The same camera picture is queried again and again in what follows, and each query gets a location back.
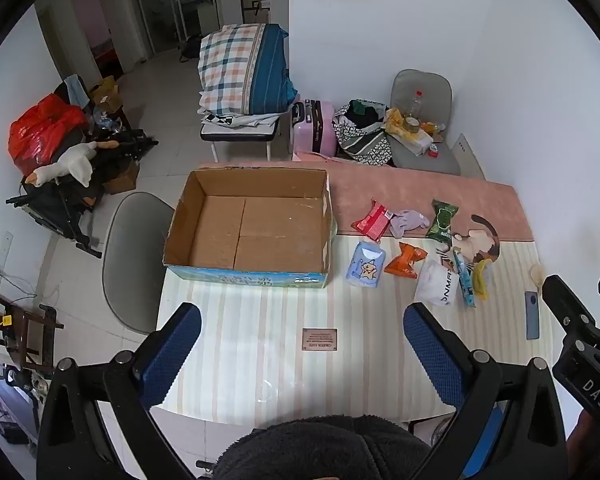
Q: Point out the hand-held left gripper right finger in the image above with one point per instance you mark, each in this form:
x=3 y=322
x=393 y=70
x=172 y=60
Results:
x=432 y=355

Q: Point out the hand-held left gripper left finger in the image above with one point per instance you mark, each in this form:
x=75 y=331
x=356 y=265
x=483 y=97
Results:
x=172 y=355

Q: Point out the person's right forearm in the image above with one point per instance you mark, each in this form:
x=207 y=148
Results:
x=587 y=442

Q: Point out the blue smartphone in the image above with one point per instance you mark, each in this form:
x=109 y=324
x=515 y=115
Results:
x=532 y=315

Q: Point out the white plastic packet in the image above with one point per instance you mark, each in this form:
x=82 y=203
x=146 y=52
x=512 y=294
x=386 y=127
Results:
x=436 y=285

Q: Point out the blue striped slim packet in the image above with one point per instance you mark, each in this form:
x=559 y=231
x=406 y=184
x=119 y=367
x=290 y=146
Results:
x=465 y=280

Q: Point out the yellow packet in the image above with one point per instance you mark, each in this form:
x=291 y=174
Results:
x=481 y=277

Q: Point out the grey shell chair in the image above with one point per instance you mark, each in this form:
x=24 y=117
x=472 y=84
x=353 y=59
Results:
x=135 y=265
x=422 y=82

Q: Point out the orange snack packet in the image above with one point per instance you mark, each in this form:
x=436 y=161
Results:
x=404 y=261

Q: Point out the blue chair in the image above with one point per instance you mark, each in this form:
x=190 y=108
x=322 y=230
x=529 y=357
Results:
x=482 y=440

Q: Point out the blue cartoon tissue pack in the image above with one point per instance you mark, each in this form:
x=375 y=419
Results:
x=366 y=266

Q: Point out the green snack packet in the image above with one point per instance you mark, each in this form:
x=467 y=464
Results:
x=442 y=220

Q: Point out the purple snack packet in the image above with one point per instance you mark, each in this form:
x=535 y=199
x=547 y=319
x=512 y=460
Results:
x=407 y=221

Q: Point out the large open cardboard box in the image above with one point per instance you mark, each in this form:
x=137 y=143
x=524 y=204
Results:
x=260 y=240

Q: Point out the dark wooden chair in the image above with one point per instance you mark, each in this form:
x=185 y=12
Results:
x=30 y=330

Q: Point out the person's dark fleece clothing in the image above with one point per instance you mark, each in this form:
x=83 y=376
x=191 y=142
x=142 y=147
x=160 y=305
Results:
x=320 y=450

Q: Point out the red snack packet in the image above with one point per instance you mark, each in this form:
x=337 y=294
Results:
x=374 y=219

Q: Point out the small brown cardboard box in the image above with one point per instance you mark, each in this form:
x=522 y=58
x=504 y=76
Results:
x=105 y=92
x=122 y=177

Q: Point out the black folded stroller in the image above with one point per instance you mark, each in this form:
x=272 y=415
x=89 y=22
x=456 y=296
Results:
x=60 y=205

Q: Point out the small red box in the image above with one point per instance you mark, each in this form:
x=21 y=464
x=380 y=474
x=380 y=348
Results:
x=434 y=150

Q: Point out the white tissue pack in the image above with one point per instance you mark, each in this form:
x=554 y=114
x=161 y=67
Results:
x=417 y=142

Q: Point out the white plush goose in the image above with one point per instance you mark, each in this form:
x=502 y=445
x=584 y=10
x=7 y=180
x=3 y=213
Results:
x=75 y=162

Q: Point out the black white patterned bag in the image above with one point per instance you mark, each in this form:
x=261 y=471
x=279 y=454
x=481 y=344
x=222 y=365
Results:
x=362 y=135

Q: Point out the white bench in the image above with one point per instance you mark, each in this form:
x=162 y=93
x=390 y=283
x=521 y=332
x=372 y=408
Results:
x=240 y=132

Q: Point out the yellow plastic bag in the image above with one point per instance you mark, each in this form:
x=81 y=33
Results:
x=395 y=121

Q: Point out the clear plastic bottle red cap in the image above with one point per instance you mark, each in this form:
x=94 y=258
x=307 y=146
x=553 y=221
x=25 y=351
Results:
x=417 y=105

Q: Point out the pink suitcase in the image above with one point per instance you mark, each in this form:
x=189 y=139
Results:
x=312 y=130

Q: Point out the red plastic bag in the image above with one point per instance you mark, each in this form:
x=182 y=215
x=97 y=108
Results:
x=40 y=130

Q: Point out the light blue cloth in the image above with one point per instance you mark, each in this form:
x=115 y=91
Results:
x=75 y=90

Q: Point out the folded plaid bedding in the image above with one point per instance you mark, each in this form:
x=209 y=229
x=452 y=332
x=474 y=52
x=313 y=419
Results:
x=240 y=67

